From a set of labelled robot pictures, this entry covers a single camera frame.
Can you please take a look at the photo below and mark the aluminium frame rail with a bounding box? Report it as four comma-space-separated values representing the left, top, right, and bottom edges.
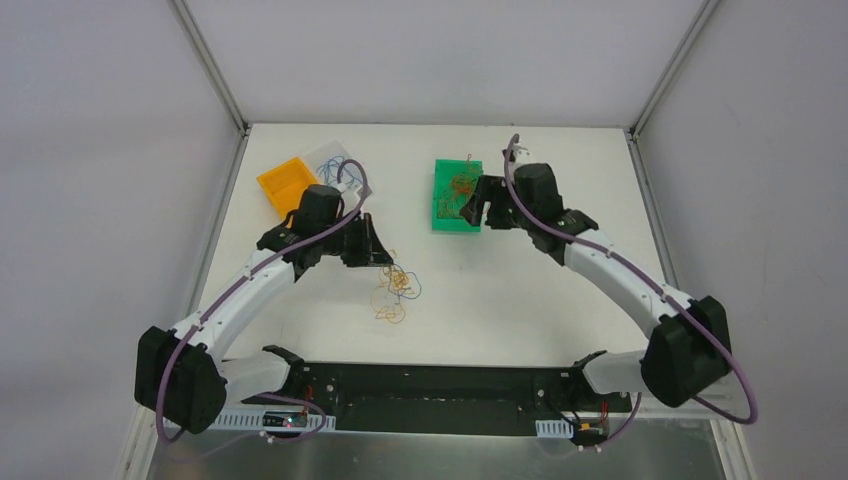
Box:
629, 0, 723, 141
168, 0, 249, 137

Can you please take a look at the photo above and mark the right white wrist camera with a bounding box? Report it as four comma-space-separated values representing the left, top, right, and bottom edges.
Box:
506, 145, 535, 168

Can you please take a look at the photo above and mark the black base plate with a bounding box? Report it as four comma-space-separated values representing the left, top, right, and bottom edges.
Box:
275, 362, 632, 437

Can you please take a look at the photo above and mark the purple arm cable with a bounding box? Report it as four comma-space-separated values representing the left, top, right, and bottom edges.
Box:
502, 134, 760, 453
154, 158, 371, 446

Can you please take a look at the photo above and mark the right white cable duct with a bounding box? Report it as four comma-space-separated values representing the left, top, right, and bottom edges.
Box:
535, 419, 574, 439

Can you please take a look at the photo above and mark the yellow plastic bin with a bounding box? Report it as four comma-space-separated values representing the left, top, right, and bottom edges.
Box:
257, 157, 319, 218

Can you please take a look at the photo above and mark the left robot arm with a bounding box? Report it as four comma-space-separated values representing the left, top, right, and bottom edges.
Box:
134, 185, 393, 434

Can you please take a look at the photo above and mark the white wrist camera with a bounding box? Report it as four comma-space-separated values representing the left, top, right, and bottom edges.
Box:
335, 181, 372, 205
506, 145, 535, 168

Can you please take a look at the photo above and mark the white translucent bin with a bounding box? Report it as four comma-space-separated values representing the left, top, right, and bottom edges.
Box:
300, 140, 365, 188

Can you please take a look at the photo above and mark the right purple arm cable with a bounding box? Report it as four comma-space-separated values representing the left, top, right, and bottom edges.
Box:
502, 134, 760, 453

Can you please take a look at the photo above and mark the left white cable duct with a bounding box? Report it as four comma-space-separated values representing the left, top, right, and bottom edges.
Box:
208, 408, 336, 433

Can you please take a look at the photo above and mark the right aluminium frame rail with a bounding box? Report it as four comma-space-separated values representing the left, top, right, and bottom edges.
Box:
629, 0, 723, 141

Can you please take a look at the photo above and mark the left aluminium frame rail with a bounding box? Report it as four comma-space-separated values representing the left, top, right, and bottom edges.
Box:
168, 0, 249, 137

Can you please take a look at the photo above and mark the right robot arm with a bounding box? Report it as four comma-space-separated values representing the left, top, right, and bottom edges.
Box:
460, 163, 731, 410

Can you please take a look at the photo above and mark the green plastic bin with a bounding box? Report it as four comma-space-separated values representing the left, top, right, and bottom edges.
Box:
431, 158, 483, 233

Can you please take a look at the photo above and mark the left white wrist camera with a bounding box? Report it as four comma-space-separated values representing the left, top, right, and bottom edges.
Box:
335, 181, 372, 205

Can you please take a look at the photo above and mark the white cable duct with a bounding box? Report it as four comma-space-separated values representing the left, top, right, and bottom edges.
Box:
208, 408, 336, 433
535, 419, 574, 439

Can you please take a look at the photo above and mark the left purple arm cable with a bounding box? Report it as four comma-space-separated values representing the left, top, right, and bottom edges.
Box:
154, 158, 371, 446

